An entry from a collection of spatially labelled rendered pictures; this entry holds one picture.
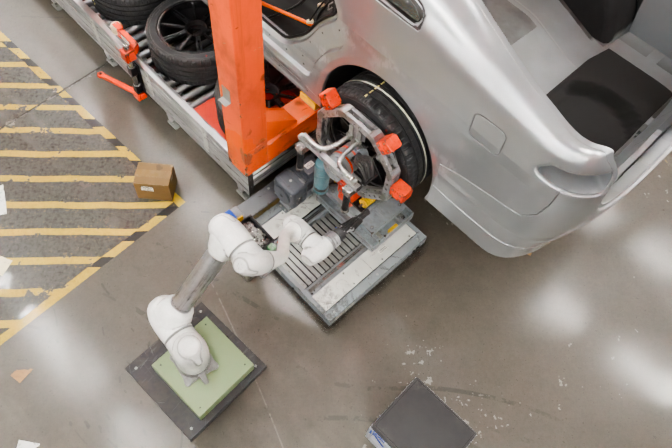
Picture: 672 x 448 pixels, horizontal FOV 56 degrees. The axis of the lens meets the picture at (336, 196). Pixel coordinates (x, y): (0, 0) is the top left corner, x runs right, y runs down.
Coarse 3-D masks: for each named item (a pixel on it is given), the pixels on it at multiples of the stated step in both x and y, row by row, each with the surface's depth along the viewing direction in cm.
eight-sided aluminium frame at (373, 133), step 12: (336, 108) 312; (348, 108) 307; (324, 120) 329; (348, 120) 307; (360, 120) 307; (324, 132) 341; (372, 132) 300; (324, 144) 343; (372, 144) 303; (384, 156) 303; (384, 168) 308; (396, 168) 307; (360, 180) 345; (396, 180) 314; (360, 192) 341; (372, 192) 333; (384, 192) 322
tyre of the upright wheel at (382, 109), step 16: (368, 80) 315; (384, 80) 312; (352, 96) 308; (368, 96) 305; (384, 96) 305; (400, 96) 306; (368, 112) 305; (384, 112) 300; (400, 112) 303; (384, 128) 302; (400, 128) 301; (416, 128) 305; (416, 144) 305; (400, 160) 308; (416, 160) 309; (400, 176) 317; (416, 176) 315
